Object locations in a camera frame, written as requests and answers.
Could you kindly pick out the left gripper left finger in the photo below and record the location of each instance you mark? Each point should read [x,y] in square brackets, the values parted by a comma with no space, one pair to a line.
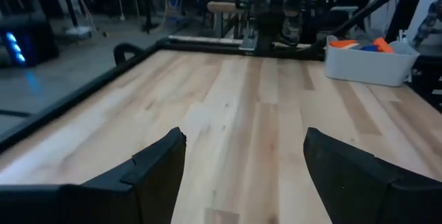
[148,189]

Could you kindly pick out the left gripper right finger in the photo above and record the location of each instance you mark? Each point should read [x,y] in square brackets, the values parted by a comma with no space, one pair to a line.
[355,189]

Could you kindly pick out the blue eight-stud brick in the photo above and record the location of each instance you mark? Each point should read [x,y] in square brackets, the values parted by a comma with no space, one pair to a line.
[369,48]

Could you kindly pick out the light grey plastic bin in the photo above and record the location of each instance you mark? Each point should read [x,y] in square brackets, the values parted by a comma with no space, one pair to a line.
[369,66]

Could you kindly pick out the device with blue lights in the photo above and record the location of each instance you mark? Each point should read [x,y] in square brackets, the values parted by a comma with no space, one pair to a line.
[24,40]

